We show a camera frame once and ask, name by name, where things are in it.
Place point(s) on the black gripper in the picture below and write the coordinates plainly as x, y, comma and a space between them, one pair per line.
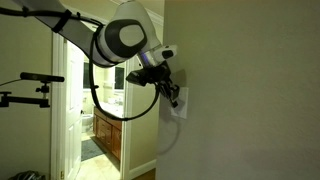
161, 76

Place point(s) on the white wall light switch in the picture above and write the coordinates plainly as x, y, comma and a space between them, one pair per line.
182, 100

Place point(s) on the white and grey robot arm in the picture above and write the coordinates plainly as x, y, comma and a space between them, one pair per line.
129, 33

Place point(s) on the wooden bathroom vanity cabinet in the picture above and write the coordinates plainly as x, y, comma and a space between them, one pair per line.
108, 132

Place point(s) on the white toilet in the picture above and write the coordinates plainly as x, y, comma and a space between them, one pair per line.
87, 122

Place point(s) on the grey bathroom rug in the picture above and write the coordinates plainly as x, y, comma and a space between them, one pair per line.
89, 149

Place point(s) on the white panel door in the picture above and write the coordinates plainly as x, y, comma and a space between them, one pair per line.
66, 104

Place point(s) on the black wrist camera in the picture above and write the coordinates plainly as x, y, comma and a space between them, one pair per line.
138, 77

